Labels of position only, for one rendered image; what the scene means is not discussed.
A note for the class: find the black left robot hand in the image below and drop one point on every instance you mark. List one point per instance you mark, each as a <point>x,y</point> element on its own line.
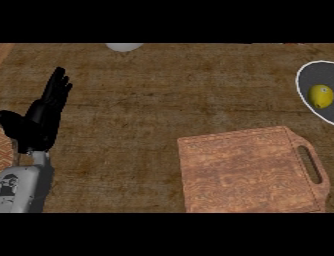
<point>39,123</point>

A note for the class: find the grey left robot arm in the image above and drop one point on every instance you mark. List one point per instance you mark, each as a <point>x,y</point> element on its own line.
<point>20,188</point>

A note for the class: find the brown wooden cutting board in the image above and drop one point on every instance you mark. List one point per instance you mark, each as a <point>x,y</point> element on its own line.
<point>246,170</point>

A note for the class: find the yellow lemon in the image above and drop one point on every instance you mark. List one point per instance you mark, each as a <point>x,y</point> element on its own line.
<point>321,96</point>

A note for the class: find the dark pan with white rim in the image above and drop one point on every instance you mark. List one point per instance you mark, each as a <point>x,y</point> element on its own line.
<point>333,100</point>

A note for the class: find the pale grey round object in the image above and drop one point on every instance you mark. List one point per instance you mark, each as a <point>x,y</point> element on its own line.
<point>124,46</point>

